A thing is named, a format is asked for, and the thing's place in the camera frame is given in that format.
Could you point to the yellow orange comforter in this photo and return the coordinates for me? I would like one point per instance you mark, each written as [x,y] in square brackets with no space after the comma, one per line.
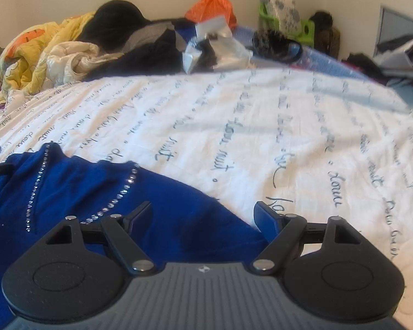
[23,63]

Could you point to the grey folded garment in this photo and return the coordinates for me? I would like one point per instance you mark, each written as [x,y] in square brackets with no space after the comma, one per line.
[145,35]

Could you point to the white script-print bedspread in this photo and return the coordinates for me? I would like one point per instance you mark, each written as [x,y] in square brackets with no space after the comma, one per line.
[302,142]

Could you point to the dark navy garment pile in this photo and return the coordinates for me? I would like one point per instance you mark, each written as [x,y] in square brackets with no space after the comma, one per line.
[161,57]

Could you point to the floral grey pillow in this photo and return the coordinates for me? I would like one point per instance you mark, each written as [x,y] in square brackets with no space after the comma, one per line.
[282,16]

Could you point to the blue knit sweater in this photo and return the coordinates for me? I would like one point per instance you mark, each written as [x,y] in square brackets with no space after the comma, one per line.
[45,195]

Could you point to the silver crumpled plastic bag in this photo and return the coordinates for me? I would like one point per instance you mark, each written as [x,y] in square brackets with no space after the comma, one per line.
[214,49]

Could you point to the black cap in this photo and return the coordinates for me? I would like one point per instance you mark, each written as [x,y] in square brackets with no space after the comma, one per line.
[112,25]

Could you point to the white crumpled garment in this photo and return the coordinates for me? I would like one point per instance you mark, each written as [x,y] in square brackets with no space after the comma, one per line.
[70,62]

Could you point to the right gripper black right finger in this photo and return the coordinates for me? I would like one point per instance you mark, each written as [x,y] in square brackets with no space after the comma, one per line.
[286,234]

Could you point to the orange plastic bag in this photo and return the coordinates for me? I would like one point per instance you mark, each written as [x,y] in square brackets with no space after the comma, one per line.
[204,10]

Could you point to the clothes pile on right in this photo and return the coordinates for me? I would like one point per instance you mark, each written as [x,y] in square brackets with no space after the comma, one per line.
[394,60]

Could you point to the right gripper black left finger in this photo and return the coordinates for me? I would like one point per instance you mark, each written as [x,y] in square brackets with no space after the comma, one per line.
[119,235]

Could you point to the black blue-rimmed bowl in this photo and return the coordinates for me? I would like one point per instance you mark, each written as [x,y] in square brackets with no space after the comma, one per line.
[273,45]

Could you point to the grey framed wall panel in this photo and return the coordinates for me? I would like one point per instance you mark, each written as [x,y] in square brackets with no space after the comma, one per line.
[392,24]

